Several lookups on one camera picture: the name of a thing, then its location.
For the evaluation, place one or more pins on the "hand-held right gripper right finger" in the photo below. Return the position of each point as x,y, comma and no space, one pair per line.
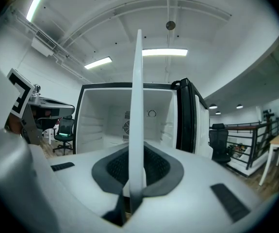
192,190

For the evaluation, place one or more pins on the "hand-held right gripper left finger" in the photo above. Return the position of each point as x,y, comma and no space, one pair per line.
88,178

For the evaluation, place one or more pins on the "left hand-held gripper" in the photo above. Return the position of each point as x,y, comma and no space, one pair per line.
20,93

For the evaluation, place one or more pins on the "white thin plate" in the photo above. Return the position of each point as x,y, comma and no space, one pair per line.
136,105

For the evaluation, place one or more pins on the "person's left forearm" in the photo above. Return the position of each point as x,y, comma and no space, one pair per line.
14,124

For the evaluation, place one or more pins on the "black mini fridge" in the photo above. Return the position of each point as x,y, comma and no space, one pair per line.
93,101

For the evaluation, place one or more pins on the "black mesh office chair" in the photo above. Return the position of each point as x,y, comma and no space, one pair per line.
218,139
65,127

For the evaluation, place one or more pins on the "white ceiling air conditioner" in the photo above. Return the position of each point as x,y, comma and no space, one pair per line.
42,46

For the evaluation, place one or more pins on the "rectangular ceiling light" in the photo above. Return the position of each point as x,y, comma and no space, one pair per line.
36,4
98,62
164,52

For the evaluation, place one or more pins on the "black metal railing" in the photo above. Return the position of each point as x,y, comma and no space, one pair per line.
254,149

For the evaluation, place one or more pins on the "black pendant lamp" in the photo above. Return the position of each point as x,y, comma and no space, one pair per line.
218,113
239,106
213,107

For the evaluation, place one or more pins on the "round ceiling disc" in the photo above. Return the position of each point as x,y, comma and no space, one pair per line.
170,25

